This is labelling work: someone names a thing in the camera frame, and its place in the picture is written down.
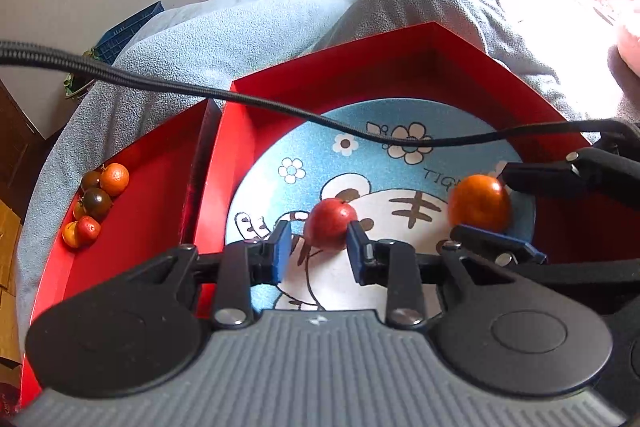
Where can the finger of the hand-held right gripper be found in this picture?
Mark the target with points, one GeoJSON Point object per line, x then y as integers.
{"type": "Point", "coordinates": [532, 179]}
{"type": "Point", "coordinates": [492, 243]}

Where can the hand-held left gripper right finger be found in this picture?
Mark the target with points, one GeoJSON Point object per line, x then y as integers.
{"type": "Point", "coordinates": [357, 254]}

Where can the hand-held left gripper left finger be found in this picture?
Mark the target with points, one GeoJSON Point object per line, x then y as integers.
{"type": "Point", "coordinates": [280, 254]}

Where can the smooth orange tomato with stem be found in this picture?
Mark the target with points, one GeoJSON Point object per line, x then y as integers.
{"type": "Point", "coordinates": [480, 208]}

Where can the red cherry tomato with stem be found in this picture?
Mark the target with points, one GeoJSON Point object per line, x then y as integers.
{"type": "Point", "coordinates": [330, 224]}

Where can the blue tiger print plate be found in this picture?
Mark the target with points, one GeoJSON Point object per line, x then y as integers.
{"type": "Point", "coordinates": [350, 127]}

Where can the shallow red box lid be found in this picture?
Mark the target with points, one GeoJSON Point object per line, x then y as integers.
{"type": "Point", "coordinates": [150, 187]}

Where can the deep red box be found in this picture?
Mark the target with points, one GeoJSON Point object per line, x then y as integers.
{"type": "Point", "coordinates": [280, 87]}

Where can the rough-skinned tangerine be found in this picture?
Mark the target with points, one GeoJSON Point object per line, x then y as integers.
{"type": "Point", "coordinates": [115, 178]}

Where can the dark brown tomato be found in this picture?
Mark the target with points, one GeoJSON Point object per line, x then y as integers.
{"type": "Point", "coordinates": [91, 179]}
{"type": "Point", "coordinates": [97, 202]}

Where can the small orange tomato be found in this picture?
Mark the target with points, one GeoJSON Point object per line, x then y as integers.
{"type": "Point", "coordinates": [78, 210]}

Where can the pink pillow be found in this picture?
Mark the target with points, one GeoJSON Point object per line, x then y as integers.
{"type": "Point", "coordinates": [627, 42]}

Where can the light blue blanket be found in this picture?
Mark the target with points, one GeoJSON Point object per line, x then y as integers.
{"type": "Point", "coordinates": [250, 22]}

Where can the white basket with plants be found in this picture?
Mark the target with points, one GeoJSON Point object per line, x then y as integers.
{"type": "Point", "coordinates": [75, 79]}

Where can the blue plastic crate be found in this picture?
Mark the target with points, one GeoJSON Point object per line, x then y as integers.
{"type": "Point", "coordinates": [127, 32]}

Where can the dark brown wooden door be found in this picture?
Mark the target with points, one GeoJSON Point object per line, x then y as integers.
{"type": "Point", "coordinates": [20, 142]}

